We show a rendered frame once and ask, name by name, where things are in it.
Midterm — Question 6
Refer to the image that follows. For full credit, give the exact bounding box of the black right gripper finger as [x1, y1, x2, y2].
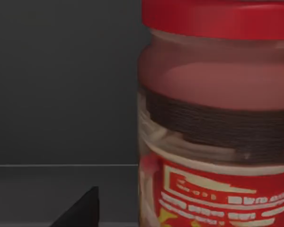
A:
[50, 186, 100, 227]

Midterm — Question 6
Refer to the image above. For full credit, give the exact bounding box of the red-lidded glass jar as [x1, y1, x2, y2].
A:
[136, 0, 284, 227]

